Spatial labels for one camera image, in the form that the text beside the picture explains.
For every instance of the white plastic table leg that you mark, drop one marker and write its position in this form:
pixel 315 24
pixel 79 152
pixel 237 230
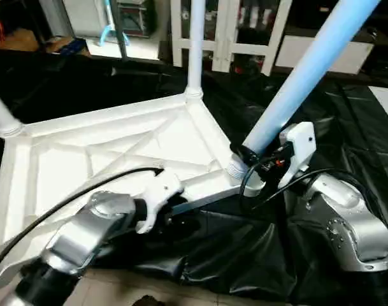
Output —
pixel 195 44
pixel 2 115
pixel 302 76

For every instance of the white plastic table top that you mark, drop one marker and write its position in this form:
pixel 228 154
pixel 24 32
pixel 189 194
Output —
pixel 85 153

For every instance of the black work mat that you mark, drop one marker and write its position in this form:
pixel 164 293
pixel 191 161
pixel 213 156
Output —
pixel 289 242

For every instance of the white low drawer unit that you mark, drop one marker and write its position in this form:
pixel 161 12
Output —
pixel 321 57

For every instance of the white glass-door cabinet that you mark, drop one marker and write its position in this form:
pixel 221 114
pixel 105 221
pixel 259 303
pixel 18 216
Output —
pixel 225 32

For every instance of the white sheet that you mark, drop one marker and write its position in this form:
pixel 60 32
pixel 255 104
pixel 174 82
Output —
pixel 386 102

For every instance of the grey metal pole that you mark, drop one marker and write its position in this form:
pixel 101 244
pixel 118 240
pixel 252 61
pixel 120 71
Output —
pixel 120 29

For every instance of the blue cardboard box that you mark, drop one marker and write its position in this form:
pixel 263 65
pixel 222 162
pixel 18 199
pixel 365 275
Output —
pixel 69 46

